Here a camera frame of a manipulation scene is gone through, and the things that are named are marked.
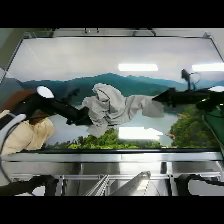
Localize brown garment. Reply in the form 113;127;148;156
0;88;52;126

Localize cream garment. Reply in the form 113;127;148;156
0;109;56;157

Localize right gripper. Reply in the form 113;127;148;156
165;87;183;109

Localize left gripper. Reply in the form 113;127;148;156
65;106;94;127

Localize grey shirt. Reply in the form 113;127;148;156
79;82;165;139

